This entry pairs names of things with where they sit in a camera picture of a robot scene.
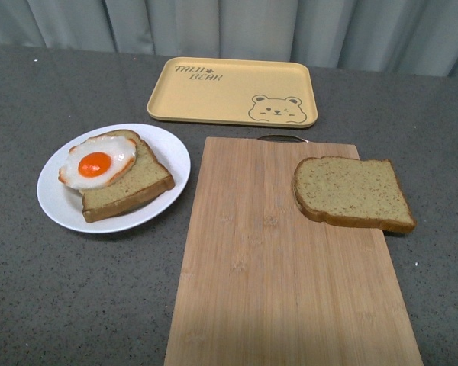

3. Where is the white round plate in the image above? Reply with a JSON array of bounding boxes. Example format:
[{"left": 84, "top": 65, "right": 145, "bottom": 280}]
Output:
[{"left": 37, "top": 124, "right": 191, "bottom": 233}]

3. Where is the yellow bear tray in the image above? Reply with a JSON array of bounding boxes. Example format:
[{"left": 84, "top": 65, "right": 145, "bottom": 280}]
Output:
[{"left": 147, "top": 57, "right": 318, "bottom": 128}]

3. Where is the bamboo cutting board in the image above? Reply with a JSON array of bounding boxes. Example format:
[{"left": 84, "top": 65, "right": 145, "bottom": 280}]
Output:
[{"left": 165, "top": 137, "right": 422, "bottom": 365}]

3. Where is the fake fried egg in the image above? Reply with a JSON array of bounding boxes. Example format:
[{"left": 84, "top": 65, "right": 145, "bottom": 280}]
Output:
[{"left": 58, "top": 134, "right": 137, "bottom": 190}]

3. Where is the grey curtain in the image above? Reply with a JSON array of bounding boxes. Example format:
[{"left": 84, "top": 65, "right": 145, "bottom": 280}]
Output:
[{"left": 0, "top": 0, "right": 458, "bottom": 77}]

